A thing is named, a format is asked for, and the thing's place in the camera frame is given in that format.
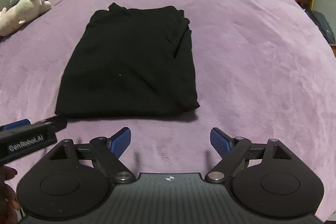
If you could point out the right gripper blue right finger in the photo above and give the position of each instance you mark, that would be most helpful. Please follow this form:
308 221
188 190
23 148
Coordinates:
221 142

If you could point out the black garment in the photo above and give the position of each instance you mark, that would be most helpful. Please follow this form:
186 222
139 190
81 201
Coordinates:
130 62

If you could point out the dark bag on floor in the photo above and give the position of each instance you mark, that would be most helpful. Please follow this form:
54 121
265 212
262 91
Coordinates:
321 22

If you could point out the purple bed blanket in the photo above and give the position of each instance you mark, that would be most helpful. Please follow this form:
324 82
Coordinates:
263 70

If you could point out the white plush bunny toy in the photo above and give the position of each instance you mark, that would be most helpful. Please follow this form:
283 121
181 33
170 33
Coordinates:
22 13

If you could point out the person's left hand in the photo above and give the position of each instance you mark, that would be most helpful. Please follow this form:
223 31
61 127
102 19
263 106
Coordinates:
9 202

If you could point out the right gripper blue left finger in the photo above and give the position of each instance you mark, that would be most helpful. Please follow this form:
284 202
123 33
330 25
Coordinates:
119 142

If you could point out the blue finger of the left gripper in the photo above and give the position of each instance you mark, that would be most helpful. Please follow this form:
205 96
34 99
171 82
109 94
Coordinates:
16 124

